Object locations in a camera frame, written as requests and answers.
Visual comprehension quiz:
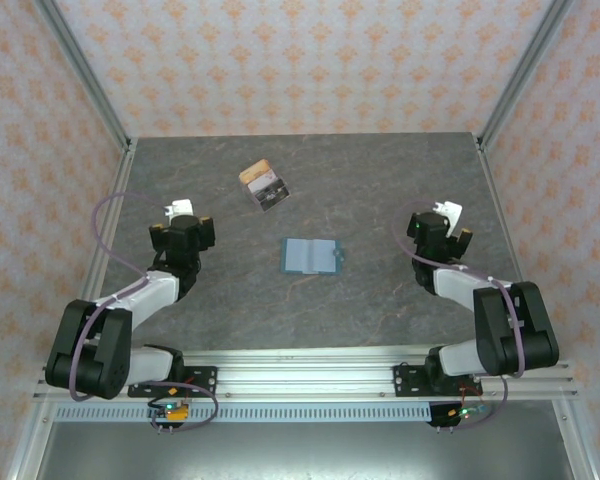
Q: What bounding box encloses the blue card holder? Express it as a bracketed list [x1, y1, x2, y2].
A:
[279, 237, 347, 275]

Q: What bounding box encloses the white purple card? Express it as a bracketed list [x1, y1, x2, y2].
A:
[246, 170, 283, 197]

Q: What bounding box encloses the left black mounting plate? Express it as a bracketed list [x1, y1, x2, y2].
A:
[127, 365, 219, 399]

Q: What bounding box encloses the black mounting plate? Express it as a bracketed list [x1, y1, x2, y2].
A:
[393, 363, 483, 399]
[127, 365, 219, 399]

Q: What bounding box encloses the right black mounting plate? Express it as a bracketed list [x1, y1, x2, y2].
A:
[393, 363, 483, 399]

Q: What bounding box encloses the left controller board yellow connector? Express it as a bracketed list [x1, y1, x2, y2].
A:
[147, 397, 191, 432]

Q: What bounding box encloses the right controller board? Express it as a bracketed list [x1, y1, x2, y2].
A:
[428, 399, 494, 431]

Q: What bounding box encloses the grey metal sheet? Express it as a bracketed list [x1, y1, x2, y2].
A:
[34, 422, 579, 480]

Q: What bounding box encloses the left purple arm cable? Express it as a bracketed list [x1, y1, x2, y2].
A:
[68, 192, 219, 434]

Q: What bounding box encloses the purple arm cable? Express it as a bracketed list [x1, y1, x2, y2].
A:
[68, 192, 219, 434]
[391, 199, 527, 432]

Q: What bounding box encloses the left aluminium side rail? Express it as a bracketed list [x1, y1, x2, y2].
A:
[57, 139, 139, 361]

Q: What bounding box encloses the aluminium side rail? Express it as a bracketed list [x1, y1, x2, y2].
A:
[474, 137, 551, 361]
[57, 139, 139, 361]

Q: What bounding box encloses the right aluminium side rail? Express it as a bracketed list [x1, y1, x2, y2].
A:
[474, 137, 551, 361]

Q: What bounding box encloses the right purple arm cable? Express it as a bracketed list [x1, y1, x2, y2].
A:
[391, 199, 527, 432]

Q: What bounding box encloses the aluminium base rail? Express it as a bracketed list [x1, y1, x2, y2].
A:
[32, 349, 579, 401]

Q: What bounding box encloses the right aluminium frame post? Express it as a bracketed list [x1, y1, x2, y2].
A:
[477, 0, 576, 151]

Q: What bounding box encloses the aluminium frame post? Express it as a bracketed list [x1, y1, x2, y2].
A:
[32, 0, 134, 151]
[477, 0, 576, 151]

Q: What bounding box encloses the left aluminium frame post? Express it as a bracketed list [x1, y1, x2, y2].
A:
[32, 0, 134, 151]

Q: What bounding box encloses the grey slotted cable duct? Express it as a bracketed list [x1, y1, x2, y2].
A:
[53, 403, 434, 424]

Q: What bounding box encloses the right aluminium frame leg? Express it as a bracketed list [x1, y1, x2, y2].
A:
[552, 399, 600, 480]

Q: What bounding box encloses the aluminium frame leg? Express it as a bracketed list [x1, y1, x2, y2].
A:
[552, 399, 600, 480]
[4, 399, 56, 480]

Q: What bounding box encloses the left aluminium frame leg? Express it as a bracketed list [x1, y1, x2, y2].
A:
[4, 399, 56, 480]

